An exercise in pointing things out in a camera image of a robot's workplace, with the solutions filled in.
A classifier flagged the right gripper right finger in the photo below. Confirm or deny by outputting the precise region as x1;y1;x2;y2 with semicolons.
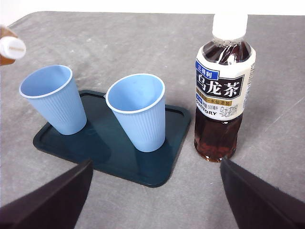
219;156;305;229

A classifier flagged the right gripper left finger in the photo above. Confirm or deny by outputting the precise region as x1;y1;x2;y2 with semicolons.
0;158;94;229

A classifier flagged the blue ribbed plastic cup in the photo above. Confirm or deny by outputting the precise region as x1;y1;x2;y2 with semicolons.
19;64;88;136
105;73;167;153

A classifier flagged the jasmine oolong tea bottle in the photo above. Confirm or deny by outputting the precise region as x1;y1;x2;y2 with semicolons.
0;25;27;67

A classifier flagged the dark oolong tea bottle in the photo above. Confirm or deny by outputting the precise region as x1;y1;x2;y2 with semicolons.
193;13;257;163

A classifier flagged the dark teal rectangular tray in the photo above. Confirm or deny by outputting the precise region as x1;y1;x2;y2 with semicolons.
32;89;192;188

